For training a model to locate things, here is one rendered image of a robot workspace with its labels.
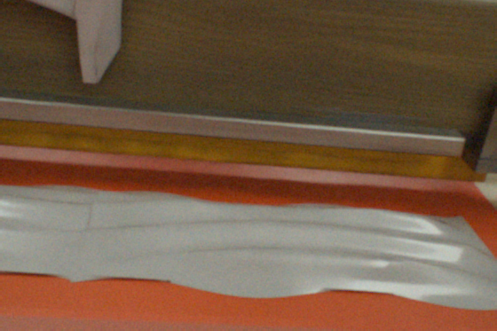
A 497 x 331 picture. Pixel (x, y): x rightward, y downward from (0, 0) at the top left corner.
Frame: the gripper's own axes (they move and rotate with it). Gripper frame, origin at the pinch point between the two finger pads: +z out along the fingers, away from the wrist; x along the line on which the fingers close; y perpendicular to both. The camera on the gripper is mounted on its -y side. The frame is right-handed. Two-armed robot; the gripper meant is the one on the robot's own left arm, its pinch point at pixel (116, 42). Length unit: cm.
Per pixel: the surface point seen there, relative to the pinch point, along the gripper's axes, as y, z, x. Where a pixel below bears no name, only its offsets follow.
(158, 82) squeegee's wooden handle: -2.2, 1.3, 1.5
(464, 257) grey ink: -15.9, 5.8, 8.1
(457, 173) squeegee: -18.6, 5.2, 0.5
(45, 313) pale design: 0.5, 6.3, 12.3
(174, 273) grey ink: -3.6, 6.1, 10.0
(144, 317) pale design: -2.8, 6.3, 12.2
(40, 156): 3.8, 6.4, 0.1
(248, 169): -7.1, 6.3, -0.4
